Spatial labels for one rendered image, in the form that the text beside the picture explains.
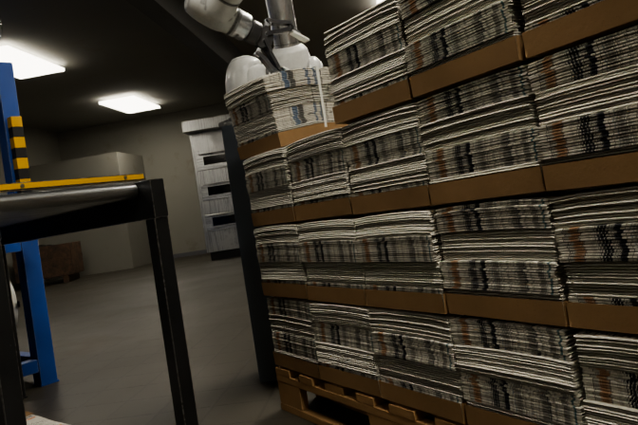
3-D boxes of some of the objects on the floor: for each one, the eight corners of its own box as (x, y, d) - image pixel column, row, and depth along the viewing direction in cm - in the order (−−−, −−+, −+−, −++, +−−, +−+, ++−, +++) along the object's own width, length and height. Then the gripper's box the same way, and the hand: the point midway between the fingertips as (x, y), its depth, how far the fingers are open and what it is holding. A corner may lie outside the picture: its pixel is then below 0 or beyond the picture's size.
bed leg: (202, 433, 189) (169, 215, 191) (187, 440, 184) (154, 218, 186) (191, 431, 192) (159, 217, 194) (176, 437, 188) (143, 219, 190)
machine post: (59, 380, 291) (13, 62, 295) (41, 386, 285) (-6, 61, 289) (50, 379, 297) (6, 66, 301) (32, 385, 290) (-13, 65, 294)
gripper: (253, 0, 203) (306, 29, 213) (231, 66, 196) (288, 94, 206) (262, -9, 196) (317, 23, 206) (241, 60, 190) (298, 88, 200)
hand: (299, 57), depth 206 cm, fingers open, 13 cm apart
